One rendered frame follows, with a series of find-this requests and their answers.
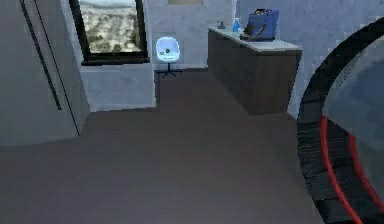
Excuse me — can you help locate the white shell chair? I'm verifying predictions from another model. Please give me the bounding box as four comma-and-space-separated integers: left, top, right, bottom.
155, 36, 184, 79

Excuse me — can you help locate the dark brown counter cabinet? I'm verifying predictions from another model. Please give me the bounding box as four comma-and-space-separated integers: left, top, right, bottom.
207, 26, 304, 117

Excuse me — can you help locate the blue spray bottle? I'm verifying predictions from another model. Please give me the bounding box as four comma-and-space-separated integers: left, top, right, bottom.
231, 17, 242, 33

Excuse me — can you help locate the blue bag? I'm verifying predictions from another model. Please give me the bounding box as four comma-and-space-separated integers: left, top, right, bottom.
239, 8, 280, 43

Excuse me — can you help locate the black framed window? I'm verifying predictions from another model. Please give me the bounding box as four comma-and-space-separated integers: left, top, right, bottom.
68, 0, 151, 66

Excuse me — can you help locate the round black framed mirror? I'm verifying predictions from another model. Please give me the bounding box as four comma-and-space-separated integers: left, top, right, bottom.
295, 16, 384, 224

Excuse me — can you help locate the grey fridge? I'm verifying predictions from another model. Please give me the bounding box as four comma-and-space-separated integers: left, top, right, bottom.
0, 0, 91, 147

